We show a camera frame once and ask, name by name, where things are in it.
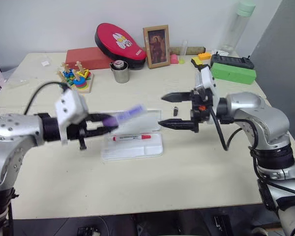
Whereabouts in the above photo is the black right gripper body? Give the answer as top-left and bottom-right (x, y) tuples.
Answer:
(189, 87), (214, 134)

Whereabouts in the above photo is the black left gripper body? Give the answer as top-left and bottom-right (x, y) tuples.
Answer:
(66, 114), (94, 150)

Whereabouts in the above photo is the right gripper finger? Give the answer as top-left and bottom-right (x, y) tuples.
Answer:
(161, 91), (194, 103)
(158, 118), (196, 133)

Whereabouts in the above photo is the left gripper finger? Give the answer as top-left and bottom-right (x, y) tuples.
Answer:
(88, 113), (114, 123)
(85, 124), (120, 139)

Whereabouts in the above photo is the purple marker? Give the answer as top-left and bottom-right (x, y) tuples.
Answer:
(102, 104), (148, 127)

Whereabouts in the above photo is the red marker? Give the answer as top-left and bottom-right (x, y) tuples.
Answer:
(113, 134), (152, 142)

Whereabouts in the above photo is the clear plastic pencil case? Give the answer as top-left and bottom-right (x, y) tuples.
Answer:
(100, 109), (164, 161)

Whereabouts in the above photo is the wooden colourful stacking toy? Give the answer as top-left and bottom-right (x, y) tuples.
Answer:
(56, 61), (95, 94)

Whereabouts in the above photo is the steel cup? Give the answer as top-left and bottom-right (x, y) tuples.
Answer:
(109, 60), (130, 84)

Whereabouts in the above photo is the wooden framed picture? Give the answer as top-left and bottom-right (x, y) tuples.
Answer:
(143, 24), (171, 69)

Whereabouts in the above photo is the green rectangular box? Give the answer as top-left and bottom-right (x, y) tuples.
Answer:
(210, 62), (257, 85)

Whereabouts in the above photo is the pink round item in cup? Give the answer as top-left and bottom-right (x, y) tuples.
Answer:
(113, 59), (126, 71)

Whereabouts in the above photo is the red rectangular block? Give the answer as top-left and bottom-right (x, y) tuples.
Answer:
(65, 46), (114, 71)

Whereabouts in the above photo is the white paper slip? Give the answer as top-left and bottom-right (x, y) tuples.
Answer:
(211, 49), (230, 57)

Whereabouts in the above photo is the black remote controller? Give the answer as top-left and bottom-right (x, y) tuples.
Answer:
(210, 52), (255, 70)

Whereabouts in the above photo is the clear plastic bag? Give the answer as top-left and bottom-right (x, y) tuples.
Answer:
(8, 65), (39, 89)

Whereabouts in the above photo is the red boxing pad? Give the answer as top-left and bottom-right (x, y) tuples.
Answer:
(94, 23), (148, 70)

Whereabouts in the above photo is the clear bottle with green lid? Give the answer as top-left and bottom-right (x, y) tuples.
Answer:
(218, 2), (257, 54)

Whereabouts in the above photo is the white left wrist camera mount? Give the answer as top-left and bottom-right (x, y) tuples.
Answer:
(54, 88), (89, 147)

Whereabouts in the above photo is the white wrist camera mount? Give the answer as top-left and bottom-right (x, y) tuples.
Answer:
(54, 88), (89, 147)
(195, 65), (219, 124)

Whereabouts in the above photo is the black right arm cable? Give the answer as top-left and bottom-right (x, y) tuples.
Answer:
(208, 105), (259, 152)

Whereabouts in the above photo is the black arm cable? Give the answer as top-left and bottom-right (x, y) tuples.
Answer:
(24, 82), (71, 116)
(208, 105), (259, 152)

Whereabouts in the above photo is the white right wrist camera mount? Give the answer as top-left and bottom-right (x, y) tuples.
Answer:
(195, 65), (219, 124)

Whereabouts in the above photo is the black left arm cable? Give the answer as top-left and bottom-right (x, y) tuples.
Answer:
(24, 82), (71, 116)

